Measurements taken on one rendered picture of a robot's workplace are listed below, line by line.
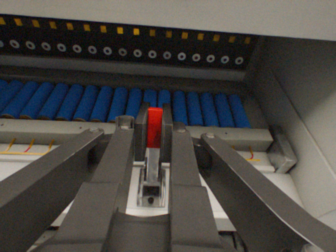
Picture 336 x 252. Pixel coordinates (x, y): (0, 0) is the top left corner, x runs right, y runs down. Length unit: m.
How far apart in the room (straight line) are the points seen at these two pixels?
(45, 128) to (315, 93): 0.28
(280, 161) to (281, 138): 0.03
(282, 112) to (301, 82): 0.04
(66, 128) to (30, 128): 0.04
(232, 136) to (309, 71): 0.10
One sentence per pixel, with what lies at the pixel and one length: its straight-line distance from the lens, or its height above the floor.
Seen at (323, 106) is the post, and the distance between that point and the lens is 0.24.
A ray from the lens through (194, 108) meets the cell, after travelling 0.26.
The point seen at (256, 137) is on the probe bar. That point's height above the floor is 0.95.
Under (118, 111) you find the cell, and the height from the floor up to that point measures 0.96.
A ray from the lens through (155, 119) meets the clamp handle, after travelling 0.16.
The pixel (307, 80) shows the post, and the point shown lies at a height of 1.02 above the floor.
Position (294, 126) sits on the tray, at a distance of 0.26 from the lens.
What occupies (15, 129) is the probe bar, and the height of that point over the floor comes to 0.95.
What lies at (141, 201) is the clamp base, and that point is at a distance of 0.19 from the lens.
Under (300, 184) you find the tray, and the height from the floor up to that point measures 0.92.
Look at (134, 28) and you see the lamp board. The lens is 0.28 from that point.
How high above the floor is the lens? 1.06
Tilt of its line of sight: 28 degrees down
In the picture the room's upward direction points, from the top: 5 degrees clockwise
